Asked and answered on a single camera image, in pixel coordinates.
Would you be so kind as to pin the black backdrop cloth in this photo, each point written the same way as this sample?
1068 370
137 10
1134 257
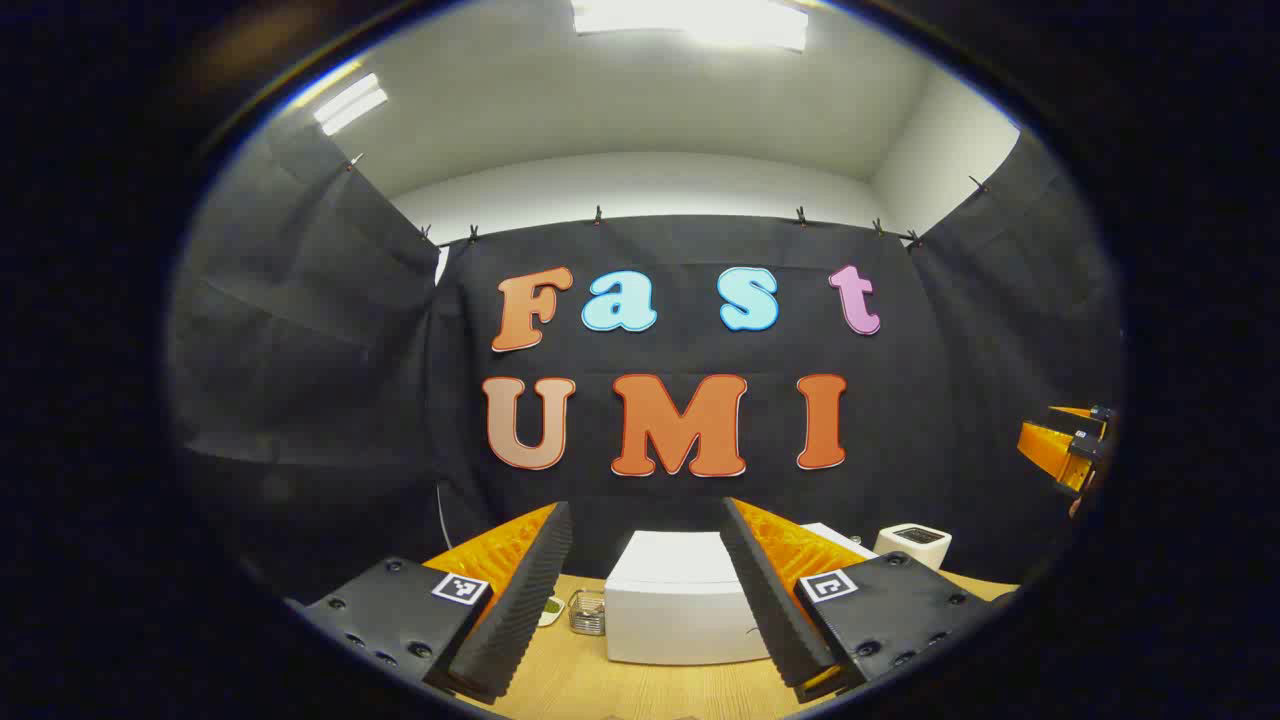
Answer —
660 250

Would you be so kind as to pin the ceiling light panel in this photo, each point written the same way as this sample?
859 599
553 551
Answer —
350 103
690 20

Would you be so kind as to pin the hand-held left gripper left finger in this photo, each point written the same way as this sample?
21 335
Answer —
530 590

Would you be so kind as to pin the white microwave oven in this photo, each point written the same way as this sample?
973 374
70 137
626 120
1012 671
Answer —
670 600

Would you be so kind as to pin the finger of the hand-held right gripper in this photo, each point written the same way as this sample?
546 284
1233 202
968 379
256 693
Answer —
1075 411
1050 450

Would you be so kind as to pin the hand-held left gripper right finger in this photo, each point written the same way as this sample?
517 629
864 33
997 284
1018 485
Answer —
765 600

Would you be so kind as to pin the small white and green dish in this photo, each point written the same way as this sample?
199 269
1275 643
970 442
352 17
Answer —
550 608

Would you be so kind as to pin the white toaster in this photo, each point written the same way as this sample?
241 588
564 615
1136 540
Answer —
912 545

